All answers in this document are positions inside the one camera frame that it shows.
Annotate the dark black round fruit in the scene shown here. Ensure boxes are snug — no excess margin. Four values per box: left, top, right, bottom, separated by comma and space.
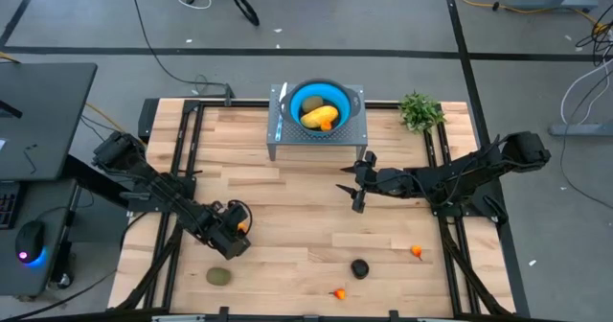
350, 258, 371, 281

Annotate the brown green kiwi fruit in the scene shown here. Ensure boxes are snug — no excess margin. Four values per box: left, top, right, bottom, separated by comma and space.
205, 266, 234, 288
301, 94, 325, 114

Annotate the small green potted plant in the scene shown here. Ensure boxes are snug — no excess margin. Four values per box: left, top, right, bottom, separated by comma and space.
397, 90, 446, 135

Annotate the black computer mouse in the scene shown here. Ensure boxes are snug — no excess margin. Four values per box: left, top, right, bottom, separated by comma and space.
14, 219, 48, 265

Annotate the long black floor cable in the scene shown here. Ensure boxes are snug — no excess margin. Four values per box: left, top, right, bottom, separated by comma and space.
0, 267, 120, 322
127, 0, 230, 91
558, 67, 613, 213

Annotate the black cable loop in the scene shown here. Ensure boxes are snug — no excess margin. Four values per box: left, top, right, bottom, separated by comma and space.
231, 0, 261, 28

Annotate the tangled black cable bundle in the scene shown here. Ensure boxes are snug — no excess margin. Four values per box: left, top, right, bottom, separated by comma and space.
574, 17, 613, 68

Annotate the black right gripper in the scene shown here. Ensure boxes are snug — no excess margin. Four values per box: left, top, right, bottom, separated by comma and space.
335, 149, 384, 214

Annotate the grey perforated metal stand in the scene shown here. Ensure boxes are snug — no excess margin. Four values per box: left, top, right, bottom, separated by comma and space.
265, 82, 369, 164

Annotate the black aluminium table frame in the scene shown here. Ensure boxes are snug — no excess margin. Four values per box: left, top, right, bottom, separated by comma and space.
108, 84, 532, 322

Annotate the black desk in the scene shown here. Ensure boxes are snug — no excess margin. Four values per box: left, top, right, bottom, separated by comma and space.
0, 61, 99, 298

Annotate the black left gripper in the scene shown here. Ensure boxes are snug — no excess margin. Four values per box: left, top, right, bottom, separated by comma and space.
203, 199, 254, 262

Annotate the white floor cable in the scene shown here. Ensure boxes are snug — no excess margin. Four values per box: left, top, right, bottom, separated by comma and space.
558, 57, 613, 127

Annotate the black keyboard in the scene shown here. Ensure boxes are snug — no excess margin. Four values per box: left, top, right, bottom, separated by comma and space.
0, 180, 20, 231

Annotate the blue collapsible colander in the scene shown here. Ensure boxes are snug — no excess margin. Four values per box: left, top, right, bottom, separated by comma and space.
279, 78, 361, 138

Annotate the yellow floor cable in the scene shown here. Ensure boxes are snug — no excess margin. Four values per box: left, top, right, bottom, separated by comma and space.
84, 101, 126, 132
457, 0, 607, 34

